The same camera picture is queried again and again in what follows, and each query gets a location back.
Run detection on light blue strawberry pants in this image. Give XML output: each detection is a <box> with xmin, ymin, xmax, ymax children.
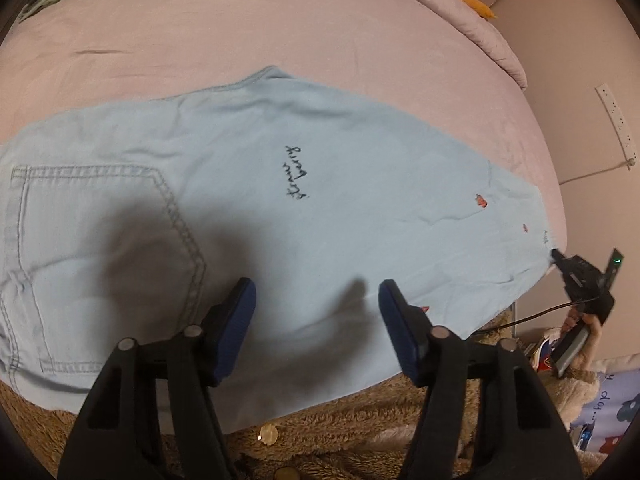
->
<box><xmin>1</xmin><ymin>67</ymin><xmax>554</xmax><ymax>432</ymax></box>

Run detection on pink bed sheet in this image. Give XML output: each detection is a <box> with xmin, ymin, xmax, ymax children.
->
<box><xmin>1</xmin><ymin>0</ymin><xmax>567</xmax><ymax>248</ymax></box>

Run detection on pink quilt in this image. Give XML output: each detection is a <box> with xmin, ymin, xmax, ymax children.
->
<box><xmin>416</xmin><ymin>0</ymin><xmax>527</xmax><ymax>90</ymax></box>

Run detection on white power cable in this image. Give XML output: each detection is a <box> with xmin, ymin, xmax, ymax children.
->
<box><xmin>558</xmin><ymin>158</ymin><xmax>637</xmax><ymax>188</ymax></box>

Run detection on white power strip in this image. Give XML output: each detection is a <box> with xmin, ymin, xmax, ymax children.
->
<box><xmin>594</xmin><ymin>84</ymin><xmax>639</xmax><ymax>168</ymax></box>

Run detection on person's right hand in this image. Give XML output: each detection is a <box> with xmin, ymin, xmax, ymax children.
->
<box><xmin>561</xmin><ymin>307</ymin><xmax>602</xmax><ymax>370</ymax></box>

